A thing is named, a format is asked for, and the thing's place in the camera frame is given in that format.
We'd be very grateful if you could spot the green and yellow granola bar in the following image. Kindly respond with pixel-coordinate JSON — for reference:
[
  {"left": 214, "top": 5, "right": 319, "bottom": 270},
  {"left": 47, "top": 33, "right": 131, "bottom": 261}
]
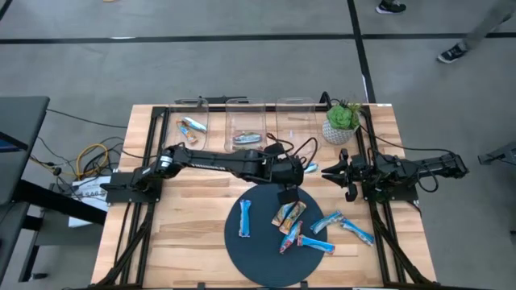
[{"left": 278, "top": 201, "right": 307, "bottom": 236}]

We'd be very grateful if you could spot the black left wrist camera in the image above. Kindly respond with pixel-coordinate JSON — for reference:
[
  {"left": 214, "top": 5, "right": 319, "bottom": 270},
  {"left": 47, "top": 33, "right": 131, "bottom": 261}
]
[{"left": 264, "top": 142, "right": 285, "bottom": 157}]

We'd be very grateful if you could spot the yellow floor cable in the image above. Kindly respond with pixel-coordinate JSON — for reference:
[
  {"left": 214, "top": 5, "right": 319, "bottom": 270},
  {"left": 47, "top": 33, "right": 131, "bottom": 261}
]
[{"left": 74, "top": 143, "right": 110, "bottom": 180}]

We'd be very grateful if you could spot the succulent in white patterned pot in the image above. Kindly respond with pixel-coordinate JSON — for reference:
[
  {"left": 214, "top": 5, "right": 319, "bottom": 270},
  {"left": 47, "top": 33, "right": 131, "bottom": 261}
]
[{"left": 321, "top": 99, "right": 364, "bottom": 146}]

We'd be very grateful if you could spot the red and blue granola bar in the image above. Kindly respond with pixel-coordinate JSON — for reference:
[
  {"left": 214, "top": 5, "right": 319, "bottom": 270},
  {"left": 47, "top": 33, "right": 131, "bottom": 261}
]
[{"left": 278, "top": 219, "right": 304, "bottom": 255}]

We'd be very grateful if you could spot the black aluminium rig frame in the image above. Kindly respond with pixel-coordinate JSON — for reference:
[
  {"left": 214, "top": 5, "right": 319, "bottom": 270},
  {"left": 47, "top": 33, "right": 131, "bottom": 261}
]
[{"left": 91, "top": 102, "right": 440, "bottom": 290}]

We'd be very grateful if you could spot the round dark blue woven placemat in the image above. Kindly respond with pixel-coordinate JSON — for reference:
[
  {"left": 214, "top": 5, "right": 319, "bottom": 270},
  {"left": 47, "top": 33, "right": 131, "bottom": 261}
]
[{"left": 223, "top": 183, "right": 328, "bottom": 288}]

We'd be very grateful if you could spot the person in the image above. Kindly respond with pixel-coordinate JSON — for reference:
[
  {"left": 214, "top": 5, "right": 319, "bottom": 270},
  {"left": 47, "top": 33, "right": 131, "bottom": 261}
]
[{"left": 374, "top": 0, "right": 516, "bottom": 64}]

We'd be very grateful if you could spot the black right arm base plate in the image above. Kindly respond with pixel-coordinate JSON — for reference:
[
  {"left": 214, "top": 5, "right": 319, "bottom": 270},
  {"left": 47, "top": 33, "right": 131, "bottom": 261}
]
[{"left": 360, "top": 168, "right": 420, "bottom": 203}]

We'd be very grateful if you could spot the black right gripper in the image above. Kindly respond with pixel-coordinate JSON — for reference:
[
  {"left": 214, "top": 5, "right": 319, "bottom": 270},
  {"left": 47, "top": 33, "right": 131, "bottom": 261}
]
[{"left": 320, "top": 147, "right": 380, "bottom": 203}]

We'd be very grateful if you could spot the clear plastic bin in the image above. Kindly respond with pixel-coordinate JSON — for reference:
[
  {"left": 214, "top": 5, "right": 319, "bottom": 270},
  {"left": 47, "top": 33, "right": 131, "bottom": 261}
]
[
  {"left": 224, "top": 97, "right": 268, "bottom": 155},
  {"left": 275, "top": 97, "right": 323, "bottom": 162},
  {"left": 164, "top": 97, "right": 210, "bottom": 153}
]

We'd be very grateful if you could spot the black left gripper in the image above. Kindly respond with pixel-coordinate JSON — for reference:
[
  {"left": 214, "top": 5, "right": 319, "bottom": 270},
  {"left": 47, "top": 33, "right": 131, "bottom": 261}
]
[{"left": 277, "top": 154, "right": 306, "bottom": 205}]

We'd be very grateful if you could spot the black floor cable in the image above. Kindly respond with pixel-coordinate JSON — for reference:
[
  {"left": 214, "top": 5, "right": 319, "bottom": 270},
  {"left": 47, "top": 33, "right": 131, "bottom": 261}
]
[{"left": 45, "top": 107, "right": 129, "bottom": 130}]

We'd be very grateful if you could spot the black desk frame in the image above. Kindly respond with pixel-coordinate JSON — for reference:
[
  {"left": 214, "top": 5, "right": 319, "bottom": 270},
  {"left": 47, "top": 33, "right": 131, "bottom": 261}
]
[{"left": 0, "top": 179, "right": 108, "bottom": 283}]

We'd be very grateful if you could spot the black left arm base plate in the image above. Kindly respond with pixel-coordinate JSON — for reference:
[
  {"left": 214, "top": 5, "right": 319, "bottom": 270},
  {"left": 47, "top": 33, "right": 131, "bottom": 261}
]
[{"left": 99, "top": 171, "right": 164, "bottom": 205}]

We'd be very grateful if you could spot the dark grey stand foot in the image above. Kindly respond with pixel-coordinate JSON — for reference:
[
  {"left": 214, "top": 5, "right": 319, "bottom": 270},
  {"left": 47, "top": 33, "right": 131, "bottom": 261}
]
[{"left": 477, "top": 140, "right": 516, "bottom": 166}]

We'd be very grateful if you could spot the orange and green granola bar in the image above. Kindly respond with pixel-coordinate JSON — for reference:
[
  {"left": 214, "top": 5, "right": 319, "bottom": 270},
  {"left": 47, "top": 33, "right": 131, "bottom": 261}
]
[{"left": 271, "top": 201, "right": 297, "bottom": 227}]

